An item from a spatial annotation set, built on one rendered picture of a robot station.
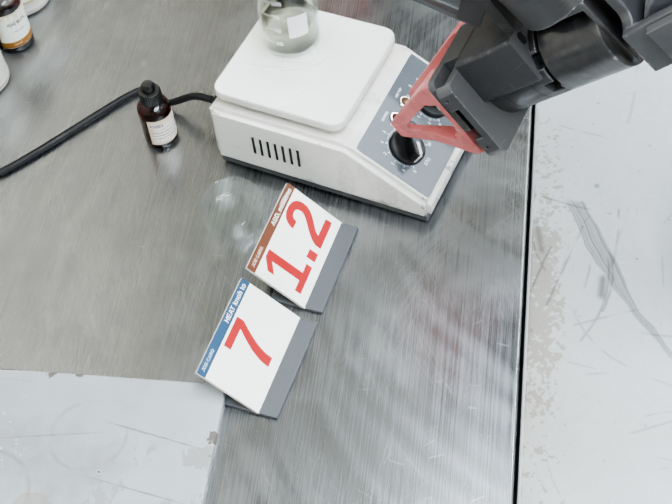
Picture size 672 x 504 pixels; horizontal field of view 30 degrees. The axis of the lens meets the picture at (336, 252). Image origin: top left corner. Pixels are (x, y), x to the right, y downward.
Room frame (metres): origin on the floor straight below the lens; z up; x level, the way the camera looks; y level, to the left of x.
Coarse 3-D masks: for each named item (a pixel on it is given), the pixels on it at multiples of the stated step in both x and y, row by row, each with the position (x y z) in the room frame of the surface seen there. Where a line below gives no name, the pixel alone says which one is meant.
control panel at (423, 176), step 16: (416, 64) 0.77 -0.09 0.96; (400, 80) 0.75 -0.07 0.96; (416, 80) 0.75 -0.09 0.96; (400, 96) 0.74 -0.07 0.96; (384, 112) 0.72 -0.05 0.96; (368, 128) 0.70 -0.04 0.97; (384, 128) 0.70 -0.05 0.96; (368, 144) 0.68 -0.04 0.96; (384, 144) 0.69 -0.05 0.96; (432, 144) 0.70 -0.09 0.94; (384, 160) 0.67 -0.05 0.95; (432, 160) 0.68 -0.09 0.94; (448, 160) 0.69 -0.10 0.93; (400, 176) 0.66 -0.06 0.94; (416, 176) 0.66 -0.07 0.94; (432, 176) 0.67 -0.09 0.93
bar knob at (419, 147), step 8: (392, 136) 0.69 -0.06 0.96; (400, 136) 0.69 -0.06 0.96; (392, 144) 0.69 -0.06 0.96; (400, 144) 0.69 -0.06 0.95; (408, 144) 0.68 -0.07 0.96; (416, 144) 0.68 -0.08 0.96; (424, 144) 0.69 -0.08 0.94; (392, 152) 0.68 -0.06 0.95; (400, 152) 0.68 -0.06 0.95; (408, 152) 0.68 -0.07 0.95; (416, 152) 0.67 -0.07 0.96; (424, 152) 0.68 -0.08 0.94; (400, 160) 0.67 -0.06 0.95; (408, 160) 0.67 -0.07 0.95; (416, 160) 0.67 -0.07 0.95
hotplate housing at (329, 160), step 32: (384, 64) 0.77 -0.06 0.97; (384, 96) 0.73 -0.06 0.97; (224, 128) 0.73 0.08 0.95; (256, 128) 0.72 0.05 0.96; (288, 128) 0.71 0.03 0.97; (320, 128) 0.70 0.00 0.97; (352, 128) 0.70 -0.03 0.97; (256, 160) 0.72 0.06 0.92; (288, 160) 0.70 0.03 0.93; (320, 160) 0.69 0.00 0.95; (352, 160) 0.67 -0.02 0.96; (352, 192) 0.67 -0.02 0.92; (384, 192) 0.66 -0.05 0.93; (416, 192) 0.65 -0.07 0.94
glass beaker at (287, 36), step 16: (256, 0) 0.79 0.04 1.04; (272, 0) 0.77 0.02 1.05; (288, 0) 0.77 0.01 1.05; (304, 0) 0.77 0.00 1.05; (272, 16) 0.77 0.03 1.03; (288, 16) 0.77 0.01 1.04; (304, 16) 0.77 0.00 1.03; (272, 32) 0.77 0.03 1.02; (288, 32) 0.77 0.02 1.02; (304, 32) 0.77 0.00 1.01; (320, 32) 0.79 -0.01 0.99; (272, 48) 0.77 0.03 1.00; (288, 48) 0.77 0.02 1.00; (304, 48) 0.77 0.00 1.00
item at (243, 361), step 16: (240, 304) 0.56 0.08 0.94; (256, 304) 0.56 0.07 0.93; (272, 304) 0.57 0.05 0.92; (240, 320) 0.55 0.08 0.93; (256, 320) 0.55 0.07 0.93; (272, 320) 0.56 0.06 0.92; (288, 320) 0.56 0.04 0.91; (240, 336) 0.54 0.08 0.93; (256, 336) 0.54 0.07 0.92; (272, 336) 0.54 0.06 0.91; (224, 352) 0.52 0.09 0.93; (240, 352) 0.52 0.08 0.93; (256, 352) 0.53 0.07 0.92; (272, 352) 0.53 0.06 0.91; (224, 368) 0.51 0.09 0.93; (240, 368) 0.51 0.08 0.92; (256, 368) 0.51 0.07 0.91; (224, 384) 0.50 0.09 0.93; (240, 384) 0.50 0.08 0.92; (256, 384) 0.50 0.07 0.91
